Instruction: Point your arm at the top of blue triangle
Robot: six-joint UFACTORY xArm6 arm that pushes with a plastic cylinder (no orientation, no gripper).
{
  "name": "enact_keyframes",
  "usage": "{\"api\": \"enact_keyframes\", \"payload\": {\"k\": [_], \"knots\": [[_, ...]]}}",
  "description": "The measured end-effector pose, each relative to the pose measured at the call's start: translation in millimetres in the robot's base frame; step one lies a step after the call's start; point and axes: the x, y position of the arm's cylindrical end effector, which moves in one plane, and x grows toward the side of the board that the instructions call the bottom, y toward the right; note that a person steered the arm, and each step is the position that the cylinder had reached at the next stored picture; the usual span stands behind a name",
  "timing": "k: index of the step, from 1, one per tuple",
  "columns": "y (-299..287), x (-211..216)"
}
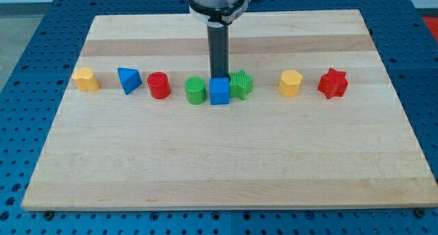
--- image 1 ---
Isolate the blue triangle block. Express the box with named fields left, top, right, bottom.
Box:
left=117, top=67, right=142, bottom=95

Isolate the blue cube block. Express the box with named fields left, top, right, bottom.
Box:
left=209, top=77, right=230, bottom=105

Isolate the green star block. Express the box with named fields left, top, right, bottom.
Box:
left=229, top=70, right=253, bottom=100

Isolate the yellow hexagon block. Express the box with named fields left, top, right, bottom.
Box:
left=279, top=69, right=303, bottom=97

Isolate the green cylinder block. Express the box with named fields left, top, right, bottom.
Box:
left=185, top=77, right=207, bottom=105

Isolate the red cylinder block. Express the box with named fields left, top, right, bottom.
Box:
left=147, top=72, right=171, bottom=99

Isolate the red star block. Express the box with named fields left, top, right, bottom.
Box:
left=318, top=68, right=348, bottom=99

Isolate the wooden board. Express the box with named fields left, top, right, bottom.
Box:
left=22, top=10, right=437, bottom=211

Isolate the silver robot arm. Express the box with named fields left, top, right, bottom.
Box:
left=188, top=0, right=252, bottom=27

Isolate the dark grey cylindrical pointer tool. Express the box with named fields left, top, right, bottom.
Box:
left=207, top=25, right=229, bottom=78

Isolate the yellow heart block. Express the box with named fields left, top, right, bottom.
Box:
left=72, top=66, right=100, bottom=92

